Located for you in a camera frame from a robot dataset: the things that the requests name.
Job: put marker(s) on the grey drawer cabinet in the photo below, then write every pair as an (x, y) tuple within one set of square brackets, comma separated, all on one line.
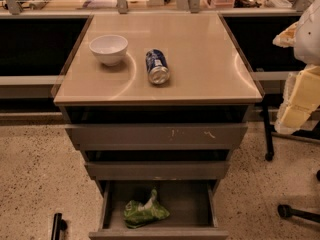
[(156, 104)]

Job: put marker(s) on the grey bottom drawer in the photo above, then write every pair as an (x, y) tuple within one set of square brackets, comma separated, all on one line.
[(190, 204)]

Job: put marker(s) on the green rice chip bag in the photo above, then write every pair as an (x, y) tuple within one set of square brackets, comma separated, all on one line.
[(137, 214)]

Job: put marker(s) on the grey top drawer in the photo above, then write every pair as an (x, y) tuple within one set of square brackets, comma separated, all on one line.
[(194, 136)]

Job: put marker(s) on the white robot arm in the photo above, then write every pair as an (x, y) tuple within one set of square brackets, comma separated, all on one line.
[(307, 36)]

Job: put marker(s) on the grey middle drawer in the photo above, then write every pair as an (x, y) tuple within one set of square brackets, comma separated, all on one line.
[(163, 170)]

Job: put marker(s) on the black table leg with caster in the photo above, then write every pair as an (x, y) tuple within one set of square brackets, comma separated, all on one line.
[(311, 136)]

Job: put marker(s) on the grey drawer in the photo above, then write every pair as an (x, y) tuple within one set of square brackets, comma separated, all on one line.
[(190, 204), (163, 170), (194, 136)]

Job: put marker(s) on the black object on floor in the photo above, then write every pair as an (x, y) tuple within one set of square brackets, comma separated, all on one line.
[(59, 227)]

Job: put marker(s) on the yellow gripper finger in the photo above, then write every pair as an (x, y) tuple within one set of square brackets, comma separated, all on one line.
[(287, 37), (301, 97)]

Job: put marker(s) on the white ceramic bowl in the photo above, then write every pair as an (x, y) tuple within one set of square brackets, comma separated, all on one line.
[(109, 49)]

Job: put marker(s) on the blue soda can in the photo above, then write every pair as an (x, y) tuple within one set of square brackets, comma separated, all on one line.
[(157, 69)]

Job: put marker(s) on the black chair base leg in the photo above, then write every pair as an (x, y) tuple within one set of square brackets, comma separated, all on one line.
[(286, 211)]

